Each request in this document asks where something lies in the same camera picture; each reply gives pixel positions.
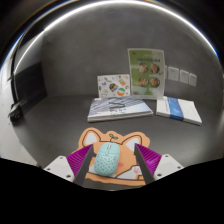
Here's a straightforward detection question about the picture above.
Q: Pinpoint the grey striped book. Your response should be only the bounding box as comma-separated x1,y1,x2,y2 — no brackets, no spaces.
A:
87,96,155,123

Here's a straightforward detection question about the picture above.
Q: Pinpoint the mint green perforated computer mouse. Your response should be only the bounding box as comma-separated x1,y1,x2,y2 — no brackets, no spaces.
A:
93,142,121,177

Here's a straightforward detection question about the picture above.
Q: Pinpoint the orange corgi-shaped mouse pad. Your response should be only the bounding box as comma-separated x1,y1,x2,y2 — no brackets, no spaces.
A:
77,127,152,187

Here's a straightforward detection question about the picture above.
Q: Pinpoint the white ceiling light strip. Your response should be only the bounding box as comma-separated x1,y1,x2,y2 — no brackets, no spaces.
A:
6,0,219,78

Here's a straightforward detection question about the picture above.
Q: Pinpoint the white card with colourful stickers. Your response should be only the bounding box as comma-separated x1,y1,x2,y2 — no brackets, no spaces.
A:
96,73,132,99

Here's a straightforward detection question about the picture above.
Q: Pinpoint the white book with blue band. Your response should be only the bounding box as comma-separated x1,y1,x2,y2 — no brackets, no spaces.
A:
155,95,203,126

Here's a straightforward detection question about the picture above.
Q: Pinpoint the green menu sign stand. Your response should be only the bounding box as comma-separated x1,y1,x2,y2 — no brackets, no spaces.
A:
127,47,166,100

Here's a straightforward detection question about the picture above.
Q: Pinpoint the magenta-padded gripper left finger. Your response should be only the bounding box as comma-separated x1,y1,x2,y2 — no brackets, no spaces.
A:
43,143,96,187

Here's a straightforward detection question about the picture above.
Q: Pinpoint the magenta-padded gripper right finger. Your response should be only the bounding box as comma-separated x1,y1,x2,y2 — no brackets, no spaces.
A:
133,143,185,185

